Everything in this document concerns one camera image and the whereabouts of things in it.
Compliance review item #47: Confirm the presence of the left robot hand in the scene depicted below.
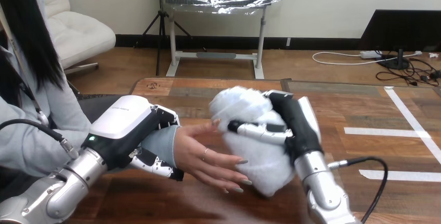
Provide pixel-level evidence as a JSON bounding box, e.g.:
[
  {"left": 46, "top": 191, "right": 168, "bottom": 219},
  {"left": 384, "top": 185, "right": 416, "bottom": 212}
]
[{"left": 81, "top": 95, "right": 185, "bottom": 182}]

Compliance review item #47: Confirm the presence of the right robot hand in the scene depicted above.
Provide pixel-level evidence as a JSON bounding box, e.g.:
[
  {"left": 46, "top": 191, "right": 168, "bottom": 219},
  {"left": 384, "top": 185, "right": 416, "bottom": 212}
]
[{"left": 227, "top": 90, "right": 324, "bottom": 165}]

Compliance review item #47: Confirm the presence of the person's hand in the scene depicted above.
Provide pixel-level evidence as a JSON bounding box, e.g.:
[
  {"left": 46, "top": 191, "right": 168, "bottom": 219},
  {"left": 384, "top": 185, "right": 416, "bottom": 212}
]
[{"left": 173, "top": 119, "right": 253, "bottom": 194}]

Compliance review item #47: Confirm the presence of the white towel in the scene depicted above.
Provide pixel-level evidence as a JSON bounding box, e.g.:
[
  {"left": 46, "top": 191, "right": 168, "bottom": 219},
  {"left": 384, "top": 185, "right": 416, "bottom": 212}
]
[{"left": 209, "top": 85, "right": 295, "bottom": 197}]

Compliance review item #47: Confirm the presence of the person's forearm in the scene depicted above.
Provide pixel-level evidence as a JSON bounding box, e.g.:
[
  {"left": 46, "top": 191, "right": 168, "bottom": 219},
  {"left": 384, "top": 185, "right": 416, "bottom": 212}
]
[{"left": 0, "top": 125, "right": 179, "bottom": 177}]

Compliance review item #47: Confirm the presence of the person's body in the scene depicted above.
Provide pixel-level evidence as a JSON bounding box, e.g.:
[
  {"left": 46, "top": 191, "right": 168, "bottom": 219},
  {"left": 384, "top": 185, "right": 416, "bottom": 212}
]
[{"left": 0, "top": 0, "right": 93, "bottom": 203}]

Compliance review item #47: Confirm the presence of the white cushioned chair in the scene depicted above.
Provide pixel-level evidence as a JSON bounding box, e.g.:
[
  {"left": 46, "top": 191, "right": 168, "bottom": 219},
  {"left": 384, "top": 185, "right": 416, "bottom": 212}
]
[{"left": 35, "top": 0, "right": 117, "bottom": 75}]

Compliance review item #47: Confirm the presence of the white power strip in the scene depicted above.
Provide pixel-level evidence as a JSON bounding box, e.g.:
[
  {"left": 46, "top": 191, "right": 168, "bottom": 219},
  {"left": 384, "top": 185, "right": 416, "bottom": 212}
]
[{"left": 359, "top": 50, "right": 382, "bottom": 60}]

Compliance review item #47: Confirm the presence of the white desk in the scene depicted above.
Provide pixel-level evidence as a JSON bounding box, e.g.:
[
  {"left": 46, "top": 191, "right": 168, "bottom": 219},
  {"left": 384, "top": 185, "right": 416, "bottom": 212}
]
[{"left": 148, "top": 0, "right": 269, "bottom": 80}]

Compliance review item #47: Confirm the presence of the black tripod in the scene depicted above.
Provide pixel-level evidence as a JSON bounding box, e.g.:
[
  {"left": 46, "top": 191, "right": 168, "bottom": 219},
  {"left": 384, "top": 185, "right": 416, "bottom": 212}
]
[{"left": 141, "top": 0, "right": 207, "bottom": 77}]

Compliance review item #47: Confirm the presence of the dark screen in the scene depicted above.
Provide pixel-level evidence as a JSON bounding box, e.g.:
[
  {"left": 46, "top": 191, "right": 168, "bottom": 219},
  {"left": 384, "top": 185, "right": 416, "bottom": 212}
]
[{"left": 359, "top": 9, "right": 441, "bottom": 70}]

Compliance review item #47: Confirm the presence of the black cable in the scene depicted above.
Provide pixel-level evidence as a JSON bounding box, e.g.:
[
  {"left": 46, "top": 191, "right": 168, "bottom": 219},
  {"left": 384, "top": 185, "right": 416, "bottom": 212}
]
[
  {"left": 327, "top": 157, "right": 389, "bottom": 224},
  {"left": 0, "top": 118, "right": 80, "bottom": 160}
]

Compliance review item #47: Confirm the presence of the tangle of cables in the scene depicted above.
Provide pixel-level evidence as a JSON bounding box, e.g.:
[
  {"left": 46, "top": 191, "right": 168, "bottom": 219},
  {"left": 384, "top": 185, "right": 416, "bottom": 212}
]
[{"left": 312, "top": 50, "right": 441, "bottom": 87}]

